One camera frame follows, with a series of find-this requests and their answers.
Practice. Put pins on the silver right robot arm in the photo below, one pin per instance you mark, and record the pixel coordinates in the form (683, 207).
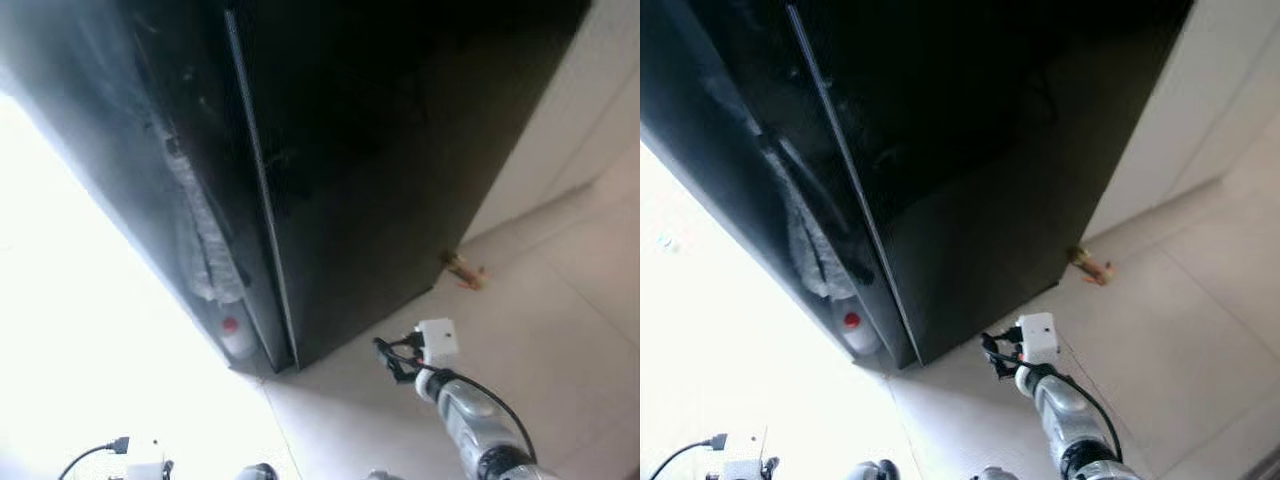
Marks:
(1070, 420)
(475, 425)

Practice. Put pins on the black fridge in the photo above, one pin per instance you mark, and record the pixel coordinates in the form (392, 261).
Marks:
(1000, 150)
(400, 150)

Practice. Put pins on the silver robot right leg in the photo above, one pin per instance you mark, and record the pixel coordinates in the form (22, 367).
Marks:
(996, 474)

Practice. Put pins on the white jug red cap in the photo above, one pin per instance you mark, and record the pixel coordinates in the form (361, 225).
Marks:
(237, 335)
(858, 333)

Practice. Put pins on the black robot left foot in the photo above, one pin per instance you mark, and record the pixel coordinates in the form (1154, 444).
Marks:
(876, 470)
(257, 472)

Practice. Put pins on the grey towel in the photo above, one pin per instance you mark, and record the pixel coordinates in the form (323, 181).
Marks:
(205, 240)
(810, 240)

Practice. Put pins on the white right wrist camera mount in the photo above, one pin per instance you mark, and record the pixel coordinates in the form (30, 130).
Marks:
(1038, 338)
(438, 342)

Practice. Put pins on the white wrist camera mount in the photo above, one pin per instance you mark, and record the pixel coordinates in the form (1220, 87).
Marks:
(438, 342)
(742, 462)
(1038, 338)
(145, 465)

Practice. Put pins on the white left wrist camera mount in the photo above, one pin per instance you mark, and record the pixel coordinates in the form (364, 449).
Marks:
(145, 465)
(742, 462)

